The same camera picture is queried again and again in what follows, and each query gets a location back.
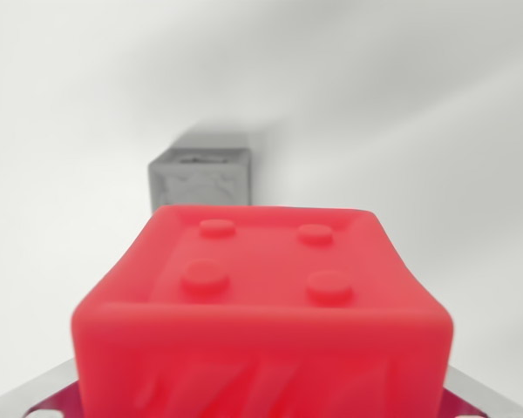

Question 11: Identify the gripper left finger with black rubber pad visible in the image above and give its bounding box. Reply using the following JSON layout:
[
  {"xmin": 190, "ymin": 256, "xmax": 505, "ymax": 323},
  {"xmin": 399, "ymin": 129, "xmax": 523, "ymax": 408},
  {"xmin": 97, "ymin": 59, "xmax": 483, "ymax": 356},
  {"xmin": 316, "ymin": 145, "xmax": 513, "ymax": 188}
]
[{"xmin": 0, "ymin": 359, "xmax": 85, "ymax": 418}]

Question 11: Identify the gripper right finger with black rubber pad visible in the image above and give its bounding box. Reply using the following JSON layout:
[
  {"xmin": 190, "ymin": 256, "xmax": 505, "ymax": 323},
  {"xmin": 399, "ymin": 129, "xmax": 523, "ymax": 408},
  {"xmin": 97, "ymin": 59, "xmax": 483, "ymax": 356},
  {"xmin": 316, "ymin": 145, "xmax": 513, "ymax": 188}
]
[{"xmin": 438, "ymin": 364, "xmax": 523, "ymax": 418}]

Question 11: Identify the red rubber toy cube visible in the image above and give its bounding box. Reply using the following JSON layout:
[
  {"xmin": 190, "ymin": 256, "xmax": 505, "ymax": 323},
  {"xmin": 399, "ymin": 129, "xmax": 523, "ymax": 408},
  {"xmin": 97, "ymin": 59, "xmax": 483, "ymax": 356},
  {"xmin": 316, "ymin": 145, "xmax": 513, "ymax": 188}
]
[{"xmin": 70, "ymin": 203, "xmax": 455, "ymax": 418}]

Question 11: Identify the grey rubber toy cube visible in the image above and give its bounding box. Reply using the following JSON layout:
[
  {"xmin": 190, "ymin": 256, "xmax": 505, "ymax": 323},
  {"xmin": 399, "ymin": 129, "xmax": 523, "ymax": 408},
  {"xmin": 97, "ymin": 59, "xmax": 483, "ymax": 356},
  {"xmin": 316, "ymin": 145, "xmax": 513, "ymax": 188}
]
[{"xmin": 147, "ymin": 147, "xmax": 252, "ymax": 213}]

